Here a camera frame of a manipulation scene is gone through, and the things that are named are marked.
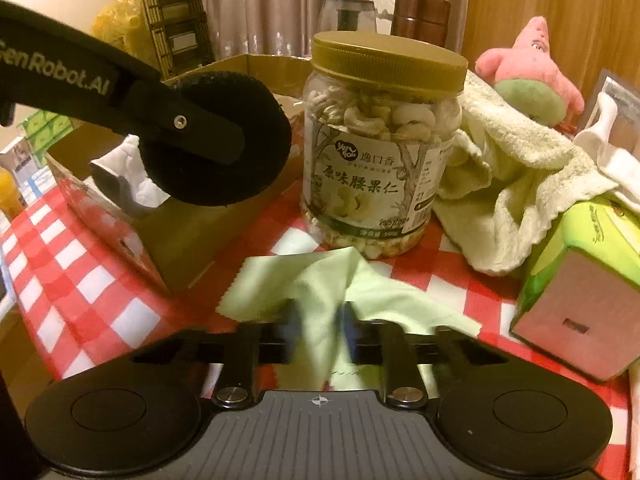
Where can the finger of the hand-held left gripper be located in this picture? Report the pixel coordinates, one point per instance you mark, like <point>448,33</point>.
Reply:
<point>107,180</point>

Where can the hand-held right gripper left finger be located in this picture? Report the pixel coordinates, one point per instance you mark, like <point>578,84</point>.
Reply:
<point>286,332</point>

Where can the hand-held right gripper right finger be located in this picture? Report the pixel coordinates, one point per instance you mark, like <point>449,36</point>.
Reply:
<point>350,332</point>

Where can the small white cloth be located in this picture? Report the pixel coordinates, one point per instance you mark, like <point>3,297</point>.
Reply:
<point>146,191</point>

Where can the light green cloth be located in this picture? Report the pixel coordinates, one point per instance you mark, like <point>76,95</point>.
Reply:
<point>320,280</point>

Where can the cardboard box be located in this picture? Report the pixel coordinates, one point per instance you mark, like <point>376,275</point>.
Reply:
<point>200,232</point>

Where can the cream terry towel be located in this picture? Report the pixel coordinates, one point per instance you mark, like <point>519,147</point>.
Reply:
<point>505,180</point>

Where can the green tissue packs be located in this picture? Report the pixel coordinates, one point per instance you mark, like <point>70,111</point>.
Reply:
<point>42,130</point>

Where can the white printed box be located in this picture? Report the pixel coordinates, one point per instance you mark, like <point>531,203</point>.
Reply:
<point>22,165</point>

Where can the red checked tablecloth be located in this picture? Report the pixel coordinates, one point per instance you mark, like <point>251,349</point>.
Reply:
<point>75,280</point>

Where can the bamboo wooden rack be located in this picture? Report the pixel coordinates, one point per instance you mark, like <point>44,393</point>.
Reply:
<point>172,30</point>

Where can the yellow plastic bag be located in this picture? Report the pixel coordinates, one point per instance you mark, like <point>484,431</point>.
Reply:
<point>117,20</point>

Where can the grey patterned curtain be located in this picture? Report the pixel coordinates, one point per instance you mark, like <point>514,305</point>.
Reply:
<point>280,5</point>

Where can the cashew jar with gold lid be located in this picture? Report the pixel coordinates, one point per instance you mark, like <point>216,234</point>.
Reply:
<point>370,170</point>

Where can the glass jar with dark lid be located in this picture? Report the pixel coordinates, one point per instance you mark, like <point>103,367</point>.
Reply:
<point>332,15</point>

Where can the white wooden chair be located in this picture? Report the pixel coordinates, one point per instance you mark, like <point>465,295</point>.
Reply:
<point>385,5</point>

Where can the green tissue box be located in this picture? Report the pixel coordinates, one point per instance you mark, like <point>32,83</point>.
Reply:
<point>575,300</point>

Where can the brown metal canister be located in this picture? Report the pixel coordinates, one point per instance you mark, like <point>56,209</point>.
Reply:
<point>425,20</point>

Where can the pink starfish plush toy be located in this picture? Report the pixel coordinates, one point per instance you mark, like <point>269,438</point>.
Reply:
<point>540,75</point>

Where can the wooden door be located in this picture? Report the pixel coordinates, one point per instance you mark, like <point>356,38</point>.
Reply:
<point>550,0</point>

